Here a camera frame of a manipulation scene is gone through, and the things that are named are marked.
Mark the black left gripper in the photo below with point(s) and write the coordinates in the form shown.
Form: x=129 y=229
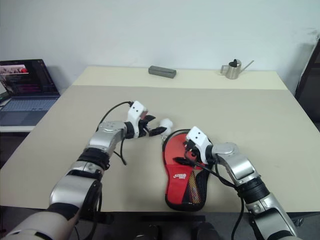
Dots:
x=143 y=128

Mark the grey rectangular case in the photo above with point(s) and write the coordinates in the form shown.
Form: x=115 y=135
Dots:
x=162 y=72

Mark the red black paddle case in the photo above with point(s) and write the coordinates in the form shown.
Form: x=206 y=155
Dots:
x=178 y=186

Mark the white table tennis ball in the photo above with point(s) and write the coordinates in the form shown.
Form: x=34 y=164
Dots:
x=166 y=123

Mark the red table tennis paddle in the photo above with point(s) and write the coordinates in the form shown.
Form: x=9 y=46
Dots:
x=175 y=147

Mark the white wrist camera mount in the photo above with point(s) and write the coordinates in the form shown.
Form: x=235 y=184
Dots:
x=197 y=136
x=136 y=110

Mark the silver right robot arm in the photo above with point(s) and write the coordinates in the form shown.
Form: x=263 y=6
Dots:
x=240 y=162

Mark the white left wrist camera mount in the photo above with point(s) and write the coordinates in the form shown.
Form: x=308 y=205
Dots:
x=136 y=110

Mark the open laptop computer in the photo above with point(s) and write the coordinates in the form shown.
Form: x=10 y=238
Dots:
x=25 y=105

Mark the silver metal watering can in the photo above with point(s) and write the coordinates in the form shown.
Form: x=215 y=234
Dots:
x=233 y=72

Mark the dark upright panel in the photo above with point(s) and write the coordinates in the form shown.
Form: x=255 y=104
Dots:
x=310 y=82

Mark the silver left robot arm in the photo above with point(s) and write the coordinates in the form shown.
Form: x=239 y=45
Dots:
x=107 y=140

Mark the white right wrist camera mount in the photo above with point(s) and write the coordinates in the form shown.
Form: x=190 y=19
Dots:
x=197 y=136

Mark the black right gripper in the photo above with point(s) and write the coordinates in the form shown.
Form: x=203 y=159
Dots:
x=193 y=152

